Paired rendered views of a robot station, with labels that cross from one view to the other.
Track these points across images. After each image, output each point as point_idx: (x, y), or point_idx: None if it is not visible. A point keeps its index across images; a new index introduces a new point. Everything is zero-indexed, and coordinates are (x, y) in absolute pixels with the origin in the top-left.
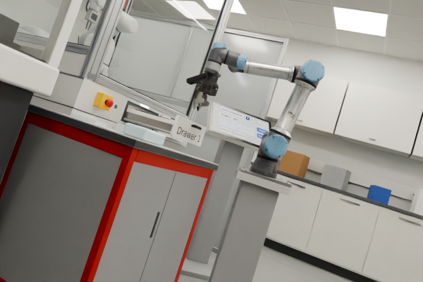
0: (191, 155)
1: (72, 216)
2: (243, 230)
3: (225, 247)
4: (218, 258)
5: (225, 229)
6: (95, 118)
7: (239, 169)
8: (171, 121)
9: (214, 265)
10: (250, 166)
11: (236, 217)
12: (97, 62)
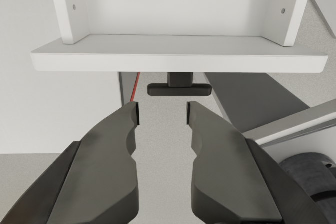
0: (59, 128)
1: None
2: (225, 117)
3: (213, 90)
4: (209, 82)
5: (245, 82)
6: None
7: (322, 125)
8: (58, 16)
9: (215, 72)
10: (299, 164)
11: (225, 114)
12: None
